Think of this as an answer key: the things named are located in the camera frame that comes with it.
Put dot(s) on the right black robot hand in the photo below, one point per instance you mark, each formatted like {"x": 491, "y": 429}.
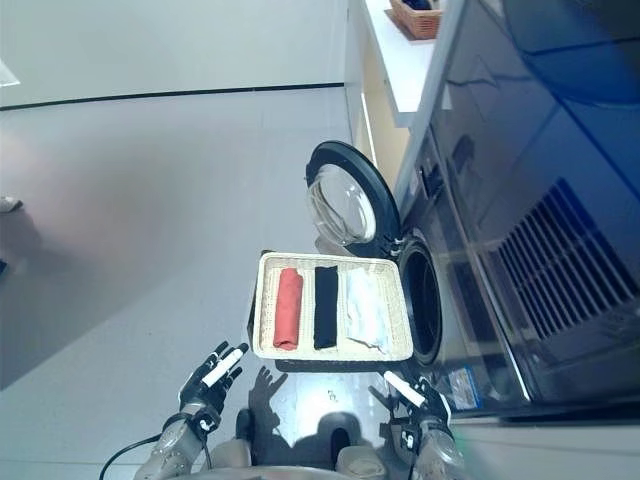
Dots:
{"x": 432, "y": 405}

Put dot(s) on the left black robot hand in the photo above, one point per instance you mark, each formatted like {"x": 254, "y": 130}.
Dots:
{"x": 207, "y": 390}

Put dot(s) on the red cloth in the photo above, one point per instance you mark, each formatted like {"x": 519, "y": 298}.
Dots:
{"x": 289, "y": 310}

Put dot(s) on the white cloth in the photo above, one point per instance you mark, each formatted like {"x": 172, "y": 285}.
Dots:
{"x": 365, "y": 310}

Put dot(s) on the black cloth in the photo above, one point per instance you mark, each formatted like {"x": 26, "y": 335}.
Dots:
{"x": 326, "y": 310}
{"x": 417, "y": 4}

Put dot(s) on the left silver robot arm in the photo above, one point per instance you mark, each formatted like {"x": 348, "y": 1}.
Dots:
{"x": 172, "y": 447}

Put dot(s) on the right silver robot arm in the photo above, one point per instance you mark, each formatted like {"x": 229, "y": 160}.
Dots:
{"x": 437, "y": 450}

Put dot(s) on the blue energy label sticker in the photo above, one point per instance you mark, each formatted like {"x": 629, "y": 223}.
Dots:
{"x": 466, "y": 387}

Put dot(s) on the left silver robot leg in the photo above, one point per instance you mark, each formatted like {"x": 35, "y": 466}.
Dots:
{"x": 230, "y": 456}

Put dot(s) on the silver robot leg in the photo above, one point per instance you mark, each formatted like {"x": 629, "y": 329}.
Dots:
{"x": 361, "y": 461}
{"x": 230, "y": 456}

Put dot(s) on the black stool under basket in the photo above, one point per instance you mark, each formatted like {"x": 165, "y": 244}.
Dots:
{"x": 251, "y": 325}

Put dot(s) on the right silver robot leg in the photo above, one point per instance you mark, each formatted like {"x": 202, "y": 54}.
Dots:
{"x": 361, "y": 461}

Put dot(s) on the grey robot torso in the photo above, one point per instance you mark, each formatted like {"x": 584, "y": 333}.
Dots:
{"x": 300, "y": 474}

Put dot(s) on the white wicker laundry basket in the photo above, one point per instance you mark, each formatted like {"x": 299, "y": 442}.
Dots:
{"x": 307, "y": 260}

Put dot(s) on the round glass washer door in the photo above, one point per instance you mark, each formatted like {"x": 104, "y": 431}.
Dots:
{"x": 345, "y": 200}

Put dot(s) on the person in white jacket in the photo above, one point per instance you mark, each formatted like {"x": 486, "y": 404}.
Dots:
{"x": 9, "y": 204}

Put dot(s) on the white counter cabinet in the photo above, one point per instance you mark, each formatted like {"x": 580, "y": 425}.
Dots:
{"x": 405, "y": 75}

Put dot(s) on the brown wicker basket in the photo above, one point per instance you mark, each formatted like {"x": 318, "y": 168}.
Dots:
{"x": 417, "y": 25}

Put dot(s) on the black cloth in brown basket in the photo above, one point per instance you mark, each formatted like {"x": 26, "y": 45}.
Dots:
{"x": 417, "y": 4}

